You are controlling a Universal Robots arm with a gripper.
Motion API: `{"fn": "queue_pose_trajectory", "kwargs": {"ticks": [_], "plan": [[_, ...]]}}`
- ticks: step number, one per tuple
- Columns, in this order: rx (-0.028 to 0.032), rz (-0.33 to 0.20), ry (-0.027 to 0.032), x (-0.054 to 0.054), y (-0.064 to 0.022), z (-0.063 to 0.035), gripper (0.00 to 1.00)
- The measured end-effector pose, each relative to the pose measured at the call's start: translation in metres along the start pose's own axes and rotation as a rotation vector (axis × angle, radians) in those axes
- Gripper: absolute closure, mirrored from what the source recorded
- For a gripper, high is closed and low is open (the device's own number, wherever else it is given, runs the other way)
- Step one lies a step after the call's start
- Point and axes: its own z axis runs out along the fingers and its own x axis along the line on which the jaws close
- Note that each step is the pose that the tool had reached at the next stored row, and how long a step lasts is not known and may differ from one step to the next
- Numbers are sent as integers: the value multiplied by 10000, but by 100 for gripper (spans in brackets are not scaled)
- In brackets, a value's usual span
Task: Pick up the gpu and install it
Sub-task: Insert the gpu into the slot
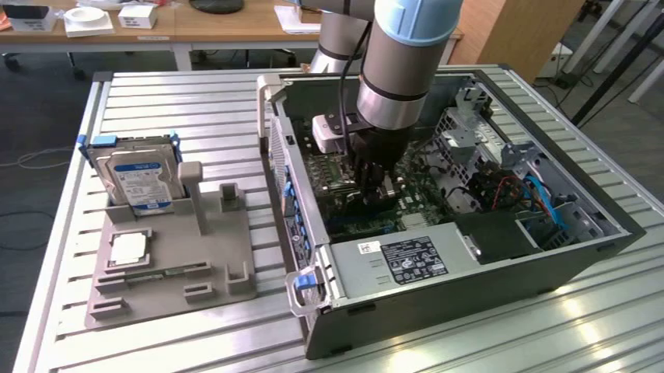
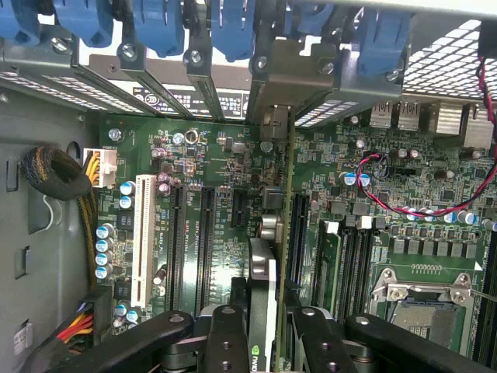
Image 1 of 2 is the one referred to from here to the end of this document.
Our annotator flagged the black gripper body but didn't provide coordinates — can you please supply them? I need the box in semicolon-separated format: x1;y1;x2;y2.
348;123;416;170

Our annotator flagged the green motherboard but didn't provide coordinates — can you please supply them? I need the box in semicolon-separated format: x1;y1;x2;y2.
299;131;453;240

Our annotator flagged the grey power supply unit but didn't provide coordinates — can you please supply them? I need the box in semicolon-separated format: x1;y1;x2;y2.
329;223;481;300

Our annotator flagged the black plastic shroud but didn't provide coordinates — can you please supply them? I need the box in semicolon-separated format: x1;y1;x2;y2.
456;211;541;265

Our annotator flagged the white paper stack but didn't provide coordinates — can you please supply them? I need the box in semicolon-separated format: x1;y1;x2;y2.
273;3;324;36

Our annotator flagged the black open PC case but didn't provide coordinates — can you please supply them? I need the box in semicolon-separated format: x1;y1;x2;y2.
257;68;648;361

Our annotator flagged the wooden cabinet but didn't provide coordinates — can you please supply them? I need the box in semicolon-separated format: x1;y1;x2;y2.
448;0;575;83

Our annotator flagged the metal disk bay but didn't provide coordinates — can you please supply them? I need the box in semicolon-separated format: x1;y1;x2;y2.
500;141;608;249

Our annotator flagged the wooden desk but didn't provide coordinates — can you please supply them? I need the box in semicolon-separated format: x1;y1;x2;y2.
0;0;466;73

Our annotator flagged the grey parts rack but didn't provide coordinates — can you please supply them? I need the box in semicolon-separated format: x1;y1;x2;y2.
86;161;259;332

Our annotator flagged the hard disk in blue carrier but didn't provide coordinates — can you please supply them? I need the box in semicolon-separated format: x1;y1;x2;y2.
76;131;189;218

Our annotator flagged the black round base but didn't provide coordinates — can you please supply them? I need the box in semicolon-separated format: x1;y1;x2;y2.
187;0;245;15

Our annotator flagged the black slanted pole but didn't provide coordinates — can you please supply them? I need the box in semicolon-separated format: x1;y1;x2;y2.
569;21;664;127

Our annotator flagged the silver CPU chip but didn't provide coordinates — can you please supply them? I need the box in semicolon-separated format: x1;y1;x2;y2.
110;234;149;268

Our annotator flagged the small white box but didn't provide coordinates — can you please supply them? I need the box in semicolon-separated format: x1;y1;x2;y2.
116;4;159;30

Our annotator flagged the white round dish stand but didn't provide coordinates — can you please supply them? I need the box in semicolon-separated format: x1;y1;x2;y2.
63;6;115;39

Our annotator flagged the white box with dark top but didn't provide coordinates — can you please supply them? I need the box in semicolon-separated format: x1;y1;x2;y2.
7;3;58;33

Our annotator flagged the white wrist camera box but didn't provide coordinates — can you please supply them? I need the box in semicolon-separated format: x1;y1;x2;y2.
310;113;350;155

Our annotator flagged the cable along robot arm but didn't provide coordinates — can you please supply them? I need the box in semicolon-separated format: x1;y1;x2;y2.
338;21;374;155

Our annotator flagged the red and black wire bundle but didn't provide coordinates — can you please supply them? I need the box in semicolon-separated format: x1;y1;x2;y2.
491;176;521;214

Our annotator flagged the blue flat wire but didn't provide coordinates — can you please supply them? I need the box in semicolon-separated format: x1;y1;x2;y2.
523;176;565;231

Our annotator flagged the white desk frame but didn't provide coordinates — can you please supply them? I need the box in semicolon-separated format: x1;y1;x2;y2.
563;0;664;104

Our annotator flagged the white floor cable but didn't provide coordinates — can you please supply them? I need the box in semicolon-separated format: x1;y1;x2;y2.
0;145;79;169

